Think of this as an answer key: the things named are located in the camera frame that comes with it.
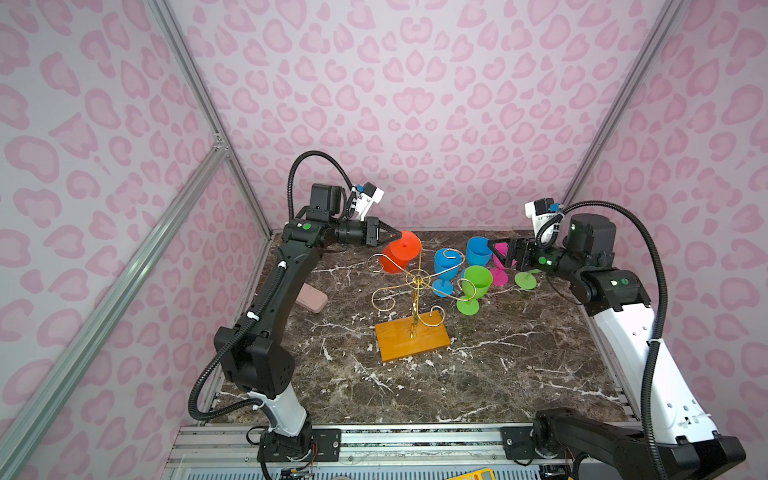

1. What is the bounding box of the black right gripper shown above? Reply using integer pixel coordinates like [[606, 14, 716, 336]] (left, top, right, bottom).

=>
[[487, 232, 586, 282]]

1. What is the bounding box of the magenta wine glass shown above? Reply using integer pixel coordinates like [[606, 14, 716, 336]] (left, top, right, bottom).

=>
[[490, 243, 509, 286]]

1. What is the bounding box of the red wine glass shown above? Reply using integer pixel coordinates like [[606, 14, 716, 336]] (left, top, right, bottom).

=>
[[379, 231, 422, 274]]

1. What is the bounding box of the green wine glass front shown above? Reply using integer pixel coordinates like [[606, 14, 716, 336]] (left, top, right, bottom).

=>
[[514, 269, 540, 290]]

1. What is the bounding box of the green wine glass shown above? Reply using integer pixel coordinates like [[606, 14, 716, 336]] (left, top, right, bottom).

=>
[[514, 269, 540, 290], [456, 266, 493, 316]]

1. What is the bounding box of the blue wine glass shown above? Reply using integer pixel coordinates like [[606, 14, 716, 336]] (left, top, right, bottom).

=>
[[465, 236, 492, 267], [432, 248, 463, 297]]

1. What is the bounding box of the green wine glass back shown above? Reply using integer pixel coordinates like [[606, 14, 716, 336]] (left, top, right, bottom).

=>
[[456, 266, 493, 316]]

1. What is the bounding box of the blue wine glass front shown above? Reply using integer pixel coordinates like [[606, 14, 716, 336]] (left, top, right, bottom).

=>
[[432, 248, 463, 297]]

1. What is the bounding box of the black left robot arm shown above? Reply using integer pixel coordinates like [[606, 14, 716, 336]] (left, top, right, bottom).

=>
[[188, 183, 401, 459]]

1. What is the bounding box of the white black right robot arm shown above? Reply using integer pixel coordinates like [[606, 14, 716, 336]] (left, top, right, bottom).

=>
[[488, 213, 746, 479]]

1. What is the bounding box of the pink rectangular case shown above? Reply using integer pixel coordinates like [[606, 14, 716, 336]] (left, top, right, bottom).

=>
[[296, 283, 329, 314]]

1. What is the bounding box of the yellow plastic object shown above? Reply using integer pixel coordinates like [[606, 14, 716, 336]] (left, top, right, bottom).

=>
[[448, 468, 496, 480]]

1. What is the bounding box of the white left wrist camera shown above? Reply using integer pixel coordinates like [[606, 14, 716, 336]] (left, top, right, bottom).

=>
[[349, 182, 384, 221]]

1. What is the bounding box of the right black corrugated cable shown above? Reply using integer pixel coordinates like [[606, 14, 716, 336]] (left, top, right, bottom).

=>
[[533, 200, 670, 480]]

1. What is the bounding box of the black corrugated cable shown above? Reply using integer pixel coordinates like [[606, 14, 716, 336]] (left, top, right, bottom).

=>
[[187, 149, 359, 422], [533, 200, 670, 480]]

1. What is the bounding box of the gold wire glass rack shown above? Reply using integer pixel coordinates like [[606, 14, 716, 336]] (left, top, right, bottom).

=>
[[366, 246, 460, 363]]

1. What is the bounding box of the left black corrugated cable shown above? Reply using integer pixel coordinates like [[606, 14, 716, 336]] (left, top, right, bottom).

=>
[[187, 149, 359, 422]]

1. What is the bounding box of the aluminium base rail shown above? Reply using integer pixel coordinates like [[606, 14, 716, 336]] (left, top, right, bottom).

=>
[[161, 423, 579, 479]]

